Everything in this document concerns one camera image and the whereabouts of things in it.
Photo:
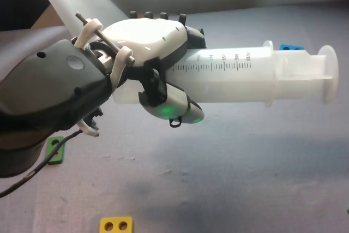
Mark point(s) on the blue four-hole block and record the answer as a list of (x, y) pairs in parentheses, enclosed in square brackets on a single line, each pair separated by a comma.
[(291, 47)]

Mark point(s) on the yellow two-hole block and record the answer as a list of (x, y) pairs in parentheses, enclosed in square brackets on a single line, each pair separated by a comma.
[(115, 220)]

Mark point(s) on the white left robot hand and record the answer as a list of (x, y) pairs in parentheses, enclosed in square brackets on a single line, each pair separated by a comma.
[(147, 36)]

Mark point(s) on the large clear plastic syringe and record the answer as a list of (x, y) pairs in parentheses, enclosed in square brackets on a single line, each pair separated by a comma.
[(231, 85)]

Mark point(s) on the green two-hole block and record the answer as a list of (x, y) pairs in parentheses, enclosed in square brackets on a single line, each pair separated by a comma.
[(62, 156)]

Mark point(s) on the grey table cloth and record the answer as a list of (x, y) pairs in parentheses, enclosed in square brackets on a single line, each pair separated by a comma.
[(218, 175)]

